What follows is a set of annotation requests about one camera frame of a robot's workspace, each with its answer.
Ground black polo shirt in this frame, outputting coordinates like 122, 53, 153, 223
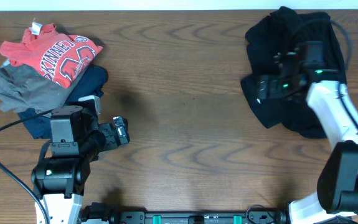
240, 6, 347, 139

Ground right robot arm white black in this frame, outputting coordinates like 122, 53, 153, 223
257, 52, 358, 223

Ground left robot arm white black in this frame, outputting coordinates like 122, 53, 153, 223
32, 105, 130, 223

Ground red printed t-shirt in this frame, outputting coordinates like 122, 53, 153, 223
0, 22, 103, 88

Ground grey folded shirt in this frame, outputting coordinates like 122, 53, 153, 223
0, 60, 84, 113

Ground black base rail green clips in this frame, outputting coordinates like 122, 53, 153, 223
77, 202, 290, 224

